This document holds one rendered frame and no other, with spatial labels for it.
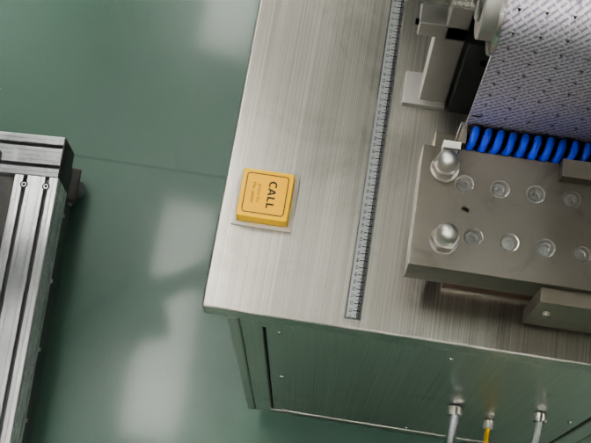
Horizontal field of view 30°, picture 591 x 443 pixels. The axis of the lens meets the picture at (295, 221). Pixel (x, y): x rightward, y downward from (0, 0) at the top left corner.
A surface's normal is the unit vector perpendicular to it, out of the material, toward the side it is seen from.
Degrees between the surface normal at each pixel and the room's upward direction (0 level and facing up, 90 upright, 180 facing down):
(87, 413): 0
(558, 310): 90
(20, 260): 0
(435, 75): 90
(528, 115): 90
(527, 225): 0
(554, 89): 90
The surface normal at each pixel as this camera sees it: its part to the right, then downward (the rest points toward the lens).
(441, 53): -0.15, 0.94
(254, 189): 0.00, -0.33
